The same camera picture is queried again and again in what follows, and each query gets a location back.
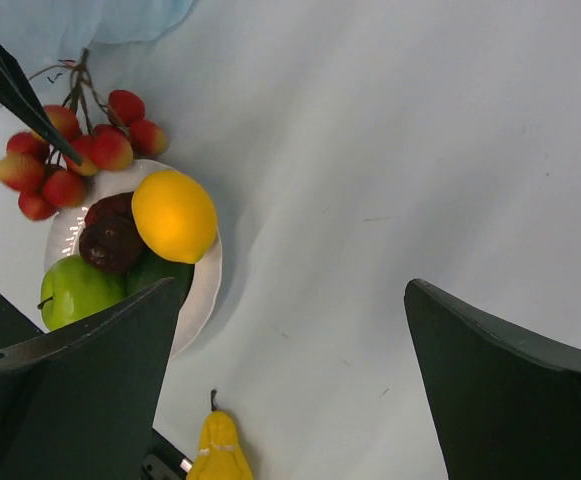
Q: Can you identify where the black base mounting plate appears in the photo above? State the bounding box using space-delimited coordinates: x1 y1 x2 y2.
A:
0 267 191 480

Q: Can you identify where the dark green fake avocado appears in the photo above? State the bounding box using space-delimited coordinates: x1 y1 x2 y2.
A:
126 250 195 305

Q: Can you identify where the dark red fake fruit slice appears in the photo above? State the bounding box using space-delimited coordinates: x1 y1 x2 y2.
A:
84 192 133 227

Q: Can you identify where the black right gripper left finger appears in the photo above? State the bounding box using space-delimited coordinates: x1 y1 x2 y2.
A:
0 277 183 480

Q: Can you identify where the red fake strawberry bunch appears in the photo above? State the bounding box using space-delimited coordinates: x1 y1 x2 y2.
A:
0 50 168 221

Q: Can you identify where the yellow fake lemon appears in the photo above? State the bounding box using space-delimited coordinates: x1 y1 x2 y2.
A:
131 170 218 264

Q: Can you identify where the white paper plate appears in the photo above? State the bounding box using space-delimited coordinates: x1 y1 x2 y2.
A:
44 159 223 357

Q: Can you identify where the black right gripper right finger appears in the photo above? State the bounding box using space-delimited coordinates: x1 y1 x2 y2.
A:
404 279 581 479

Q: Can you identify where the yellow fake pear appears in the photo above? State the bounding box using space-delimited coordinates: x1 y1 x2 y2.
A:
187 389 254 480

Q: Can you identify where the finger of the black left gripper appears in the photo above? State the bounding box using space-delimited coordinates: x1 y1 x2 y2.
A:
0 44 81 164

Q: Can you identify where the green fake apple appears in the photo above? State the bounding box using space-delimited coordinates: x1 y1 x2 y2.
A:
37 255 126 331

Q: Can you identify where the light blue printed plastic bag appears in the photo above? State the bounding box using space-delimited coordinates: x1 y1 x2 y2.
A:
0 1 197 102

